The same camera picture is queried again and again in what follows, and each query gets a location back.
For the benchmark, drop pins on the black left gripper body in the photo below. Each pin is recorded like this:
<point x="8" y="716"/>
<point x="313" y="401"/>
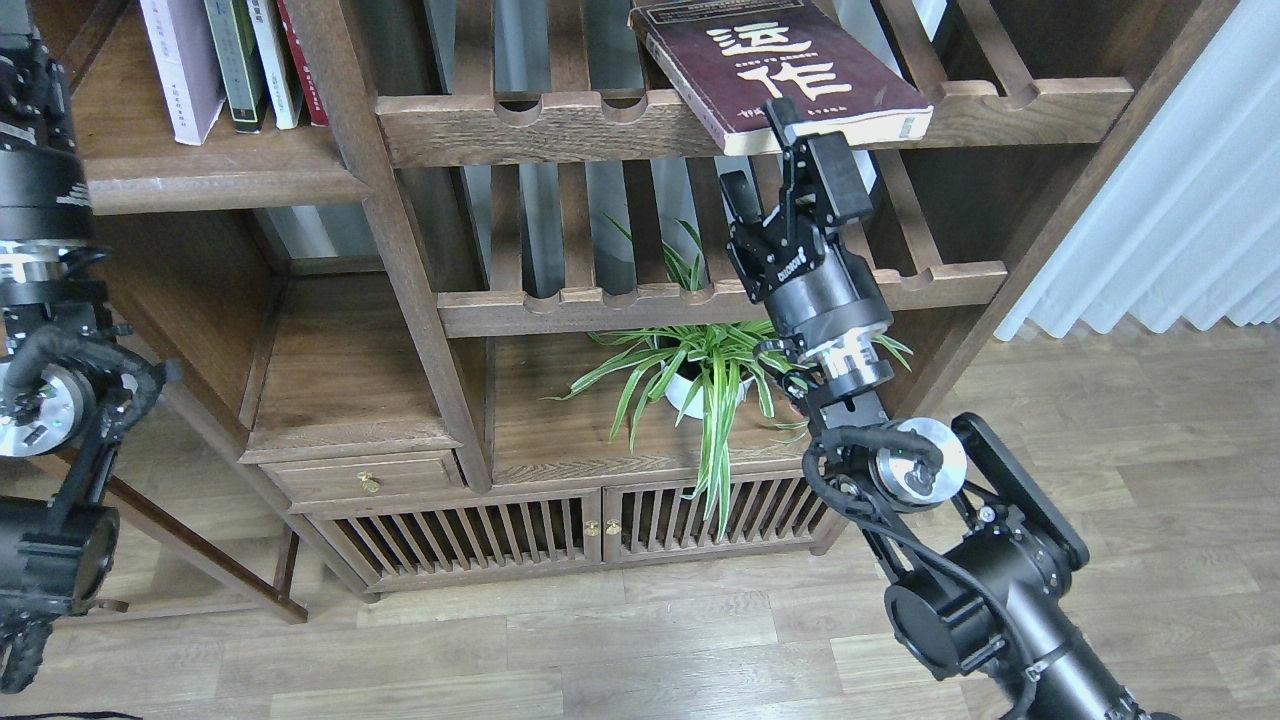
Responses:
<point x="44" y="195"/>

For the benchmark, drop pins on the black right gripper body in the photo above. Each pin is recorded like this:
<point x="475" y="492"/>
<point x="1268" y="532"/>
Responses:
<point x="814" y="290"/>

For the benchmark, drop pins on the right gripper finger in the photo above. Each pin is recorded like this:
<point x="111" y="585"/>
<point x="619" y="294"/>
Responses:
<point x="821" y="180"/>
<point x="739" y="194"/>

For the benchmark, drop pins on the dark maroon book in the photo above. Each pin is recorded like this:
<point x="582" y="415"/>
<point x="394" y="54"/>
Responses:
<point x="727" y="58"/>

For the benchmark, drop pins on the pale purple book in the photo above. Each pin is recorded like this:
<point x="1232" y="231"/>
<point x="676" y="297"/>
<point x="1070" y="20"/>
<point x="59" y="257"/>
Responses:
<point x="185" y="56"/>

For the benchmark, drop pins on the yellow and black book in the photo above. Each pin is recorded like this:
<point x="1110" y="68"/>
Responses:
<point x="240" y="63"/>

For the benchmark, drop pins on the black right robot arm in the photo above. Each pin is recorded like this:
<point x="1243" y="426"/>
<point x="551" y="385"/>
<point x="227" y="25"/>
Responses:
<point x="976" y="555"/>

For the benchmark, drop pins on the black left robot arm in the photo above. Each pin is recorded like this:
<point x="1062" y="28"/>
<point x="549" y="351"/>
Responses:
<point x="45" y="272"/>

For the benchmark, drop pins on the green spider plant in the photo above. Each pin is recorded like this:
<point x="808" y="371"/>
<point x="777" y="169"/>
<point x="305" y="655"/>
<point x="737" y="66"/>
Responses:
<point x="649" y="357"/>

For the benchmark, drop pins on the white plant pot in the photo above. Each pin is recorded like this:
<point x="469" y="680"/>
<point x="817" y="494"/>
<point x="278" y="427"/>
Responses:
<point x="689" y="395"/>

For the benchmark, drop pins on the white upright book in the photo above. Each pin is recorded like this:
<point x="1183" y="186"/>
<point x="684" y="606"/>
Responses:
<point x="285" y="91"/>

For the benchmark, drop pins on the red upright book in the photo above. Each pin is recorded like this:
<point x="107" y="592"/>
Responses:
<point x="315" y="108"/>

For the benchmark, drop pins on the dark wooden bookshelf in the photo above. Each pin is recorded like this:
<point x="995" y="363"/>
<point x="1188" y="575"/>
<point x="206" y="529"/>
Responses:
<point x="401" y="291"/>

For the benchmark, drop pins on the white curtain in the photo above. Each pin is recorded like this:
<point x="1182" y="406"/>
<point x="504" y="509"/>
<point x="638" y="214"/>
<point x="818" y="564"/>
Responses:
<point x="1187" y="228"/>

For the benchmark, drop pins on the brass drawer knob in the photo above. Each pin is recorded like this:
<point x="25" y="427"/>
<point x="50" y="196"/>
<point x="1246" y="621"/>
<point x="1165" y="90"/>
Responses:
<point x="369" y="483"/>

